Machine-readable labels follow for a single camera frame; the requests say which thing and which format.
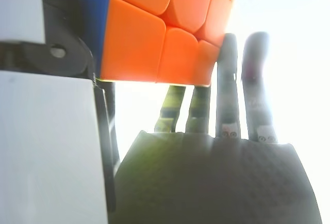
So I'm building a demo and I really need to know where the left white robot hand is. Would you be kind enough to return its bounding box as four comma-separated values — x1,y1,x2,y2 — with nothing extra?
0,0,323,224

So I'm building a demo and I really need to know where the yellow and blue puzzle cube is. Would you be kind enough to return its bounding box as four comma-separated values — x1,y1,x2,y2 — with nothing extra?
74,0,242,87

